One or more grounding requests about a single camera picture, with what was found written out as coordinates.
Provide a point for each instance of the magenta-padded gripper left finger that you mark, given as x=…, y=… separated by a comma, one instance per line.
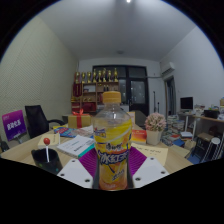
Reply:
x=73, y=173

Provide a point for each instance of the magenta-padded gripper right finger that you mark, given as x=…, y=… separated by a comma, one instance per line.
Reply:
x=151, y=171

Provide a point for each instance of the yellow-labelled orange-capped drink bottle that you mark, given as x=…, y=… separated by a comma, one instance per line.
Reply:
x=112, y=140

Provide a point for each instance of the yellow notepad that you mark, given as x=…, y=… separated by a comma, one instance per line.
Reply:
x=151, y=154

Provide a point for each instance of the black mug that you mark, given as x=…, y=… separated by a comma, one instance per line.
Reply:
x=50, y=165

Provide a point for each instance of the teal book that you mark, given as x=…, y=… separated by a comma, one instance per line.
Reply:
x=87, y=151

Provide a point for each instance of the white book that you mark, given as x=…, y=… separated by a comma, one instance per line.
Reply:
x=75, y=145

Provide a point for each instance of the orange book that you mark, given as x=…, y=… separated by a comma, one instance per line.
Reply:
x=139, y=136

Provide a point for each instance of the red lollipop with white stick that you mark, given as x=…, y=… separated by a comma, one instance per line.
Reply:
x=46, y=141

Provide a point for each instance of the blue printed book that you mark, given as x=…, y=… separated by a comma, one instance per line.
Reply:
x=65, y=132

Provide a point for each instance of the white paper sheets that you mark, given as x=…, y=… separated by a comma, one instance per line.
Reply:
x=86, y=131

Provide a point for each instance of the pile of books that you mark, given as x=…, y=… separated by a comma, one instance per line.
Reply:
x=176, y=131

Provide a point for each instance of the pink flowers in white pot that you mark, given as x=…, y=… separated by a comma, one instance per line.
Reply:
x=155, y=123

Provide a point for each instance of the yellow gift box, red ribbon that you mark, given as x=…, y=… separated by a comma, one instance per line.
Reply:
x=75, y=121

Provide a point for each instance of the grey chair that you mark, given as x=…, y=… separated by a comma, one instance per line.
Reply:
x=140, y=118

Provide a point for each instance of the black office chair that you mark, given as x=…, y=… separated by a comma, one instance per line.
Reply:
x=36, y=120

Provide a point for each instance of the white round stool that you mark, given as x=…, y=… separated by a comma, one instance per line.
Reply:
x=213, y=146

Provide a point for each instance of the black chair backrest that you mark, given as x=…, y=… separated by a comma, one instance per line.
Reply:
x=4, y=146

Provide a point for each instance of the purple sign board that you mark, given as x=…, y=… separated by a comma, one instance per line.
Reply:
x=14, y=125

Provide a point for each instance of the black computer monitor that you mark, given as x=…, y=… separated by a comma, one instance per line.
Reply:
x=186, y=103

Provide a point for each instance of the wooden side desk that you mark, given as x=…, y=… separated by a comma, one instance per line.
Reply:
x=208, y=119

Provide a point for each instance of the wooden shelf unit with trophies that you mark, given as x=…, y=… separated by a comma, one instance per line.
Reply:
x=90, y=96

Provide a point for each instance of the black-framed glass door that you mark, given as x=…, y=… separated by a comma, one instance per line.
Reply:
x=136, y=90

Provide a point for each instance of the ceiling light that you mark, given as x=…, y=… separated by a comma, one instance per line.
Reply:
x=128, y=1

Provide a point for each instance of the white wall air conditioner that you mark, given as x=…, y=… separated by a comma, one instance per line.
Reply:
x=168, y=69

